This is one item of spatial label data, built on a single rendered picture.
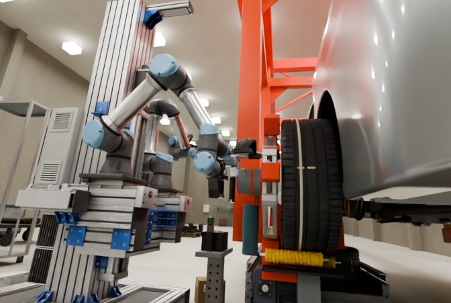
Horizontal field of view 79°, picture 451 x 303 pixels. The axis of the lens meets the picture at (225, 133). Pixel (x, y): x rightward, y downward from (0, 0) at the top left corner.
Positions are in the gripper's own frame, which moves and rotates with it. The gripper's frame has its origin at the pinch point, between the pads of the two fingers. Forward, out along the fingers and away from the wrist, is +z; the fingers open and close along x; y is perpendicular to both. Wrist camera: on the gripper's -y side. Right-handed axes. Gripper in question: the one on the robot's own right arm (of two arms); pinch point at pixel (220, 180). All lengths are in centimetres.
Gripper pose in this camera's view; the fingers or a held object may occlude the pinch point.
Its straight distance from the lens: 133.8
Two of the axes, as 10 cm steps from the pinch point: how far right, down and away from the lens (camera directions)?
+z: 1.8, 3.0, 9.4
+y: 0.6, -9.5, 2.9
